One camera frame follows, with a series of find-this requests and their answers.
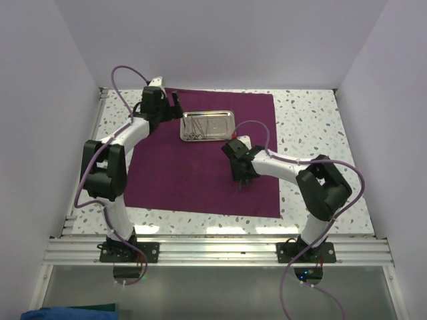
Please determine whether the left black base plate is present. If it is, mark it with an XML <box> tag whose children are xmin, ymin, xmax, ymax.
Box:
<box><xmin>97</xmin><ymin>241</ymin><xmax>160</xmax><ymax>263</ymax></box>

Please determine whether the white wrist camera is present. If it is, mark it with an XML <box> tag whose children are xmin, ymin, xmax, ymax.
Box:
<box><xmin>149</xmin><ymin>76</ymin><xmax>164</xmax><ymax>89</ymax></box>
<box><xmin>232</xmin><ymin>133</ymin><xmax>252</xmax><ymax>149</ymax></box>

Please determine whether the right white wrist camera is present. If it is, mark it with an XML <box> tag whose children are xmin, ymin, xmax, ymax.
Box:
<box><xmin>232</xmin><ymin>133</ymin><xmax>252</xmax><ymax>149</ymax></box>

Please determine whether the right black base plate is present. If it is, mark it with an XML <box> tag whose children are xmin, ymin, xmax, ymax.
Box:
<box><xmin>276</xmin><ymin>238</ymin><xmax>337</xmax><ymax>263</ymax></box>

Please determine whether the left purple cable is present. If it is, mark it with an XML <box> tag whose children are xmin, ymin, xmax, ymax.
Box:
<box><xmin>73</xmin><ymin>65</ymin><xmax>151</xmax><ymax>286</ymax></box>

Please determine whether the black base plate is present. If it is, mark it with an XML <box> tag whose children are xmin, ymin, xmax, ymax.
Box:
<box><xmin>276</xmin><ymin>238</ymin><xmax>337</xmax><ymax>263</ymax></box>
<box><xmin>97</xmin><ymin>241</ymin><xmax>160</xmax><ymax>263</ymax></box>

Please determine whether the steel instrument tray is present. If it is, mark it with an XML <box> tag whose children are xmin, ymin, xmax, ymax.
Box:
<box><xmin>179</xmin><ymin>111</ymin><xmax>236</xmax><ymax>142</ymax></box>

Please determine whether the aluminium left side rail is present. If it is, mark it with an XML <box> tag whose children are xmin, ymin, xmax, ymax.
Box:
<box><xmin>61</xmin><ymin>87</ymin><xmax>109</xmax><ymax>237</ymax></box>

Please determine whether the blue cloth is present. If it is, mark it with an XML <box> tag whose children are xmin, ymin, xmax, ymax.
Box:
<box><xmin>20</xmin><ymin>307</ymin><xmax>119</xmax><ymax>320</ymax></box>

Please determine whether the purple surgical cloth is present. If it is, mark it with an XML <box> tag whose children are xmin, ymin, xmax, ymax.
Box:
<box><xmin>124</xmin><ymin>89</ymin><xmax>280</xmax><ymax>218</ymax></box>

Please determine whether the aluminium rail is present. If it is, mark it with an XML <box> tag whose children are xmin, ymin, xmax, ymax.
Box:
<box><xmin>61</xmin><ymin>87</ymin><xmax>109</xmax><ymax>237</ymax></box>
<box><xmin>42</xmin><ymin>235</ymin><xmax>394</xmax><ymax>267</ymax></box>

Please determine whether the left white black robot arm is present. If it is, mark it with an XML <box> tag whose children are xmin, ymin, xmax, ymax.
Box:
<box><xmin>74</xmin><ymin>85</ymin><xmax>183</xmax><ymax>262</ymax></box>

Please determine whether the aluminium front rail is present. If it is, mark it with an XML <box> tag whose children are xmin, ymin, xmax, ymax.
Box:
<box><xmin>42</xmin><ymin>235</ymin><xmax>394</xmax><ymax>267</ymax></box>

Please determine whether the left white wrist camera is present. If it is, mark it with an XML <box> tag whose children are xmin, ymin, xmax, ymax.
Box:
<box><xmin>149</xmin><ymin>76</ymin><xmax>164</xmax><ymax>89</ymax></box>

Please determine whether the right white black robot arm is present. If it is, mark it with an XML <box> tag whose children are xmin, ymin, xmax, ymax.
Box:
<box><xmin>222</xmin><ymin>136</ymin><xmax>352</xmax><ymax>262</ymax></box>

